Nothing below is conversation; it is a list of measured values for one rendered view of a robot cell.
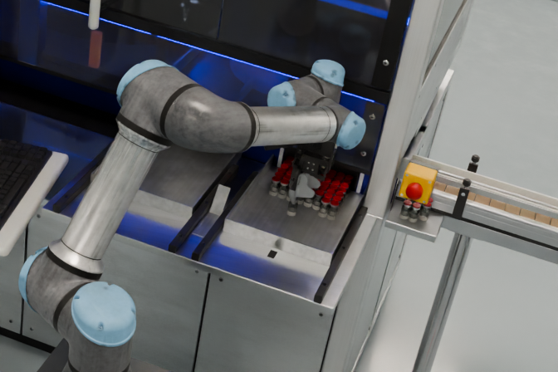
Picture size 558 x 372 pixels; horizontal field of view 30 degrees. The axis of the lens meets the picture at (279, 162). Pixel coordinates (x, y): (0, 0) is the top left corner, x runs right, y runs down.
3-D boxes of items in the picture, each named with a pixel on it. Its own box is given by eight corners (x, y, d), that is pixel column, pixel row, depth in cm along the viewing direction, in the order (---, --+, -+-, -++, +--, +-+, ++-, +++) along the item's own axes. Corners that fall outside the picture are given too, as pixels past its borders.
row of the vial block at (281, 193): (270, 190, 257) (273, 174, 255) (339, 212, 254) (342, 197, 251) (267, 194, 255) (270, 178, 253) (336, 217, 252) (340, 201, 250)
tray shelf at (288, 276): (132, 127, 276) (133, 121, 275) (383, 208, 263) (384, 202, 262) (41, 214, 236) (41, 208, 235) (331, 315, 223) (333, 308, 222)
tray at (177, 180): (149, 126, 275) (151, 115, 273) (241, 156, 270) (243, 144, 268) (90, 186, 246) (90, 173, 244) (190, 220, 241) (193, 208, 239)
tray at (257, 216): (270, 165, 268) (272, 154, 266) (366, 196, 263) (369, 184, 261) (222, 231, 239) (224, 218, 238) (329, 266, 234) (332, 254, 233)
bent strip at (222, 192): (215, 204, 248) (219, 183, 245) (227, 208, 248) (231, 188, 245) (192, 233, 236) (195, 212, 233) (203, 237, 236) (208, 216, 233)
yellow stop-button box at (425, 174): (403, 183, 256) (410, 158, 253) (432, 191, 255) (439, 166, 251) (397, 197, 250) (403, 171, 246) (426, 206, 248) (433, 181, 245)
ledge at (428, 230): (396, 199, 268) (398, 193, 267) (445, 215, 265) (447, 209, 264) (384, 226, 256) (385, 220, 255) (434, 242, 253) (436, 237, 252)
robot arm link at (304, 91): (304, 102, 215) (339, 90, 223) (266, 79, 222) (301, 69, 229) (297, 134, 219) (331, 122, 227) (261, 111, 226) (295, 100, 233)
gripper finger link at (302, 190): (308, 214, 243) (316, 180, 239) (285, 207, 244) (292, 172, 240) (311, 209, 246) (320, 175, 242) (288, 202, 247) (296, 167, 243)
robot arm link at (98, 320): (92, 387, 189) (99, 330, 182) (50, 345, 196) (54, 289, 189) (144, 361, 197) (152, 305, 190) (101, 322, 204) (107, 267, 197)
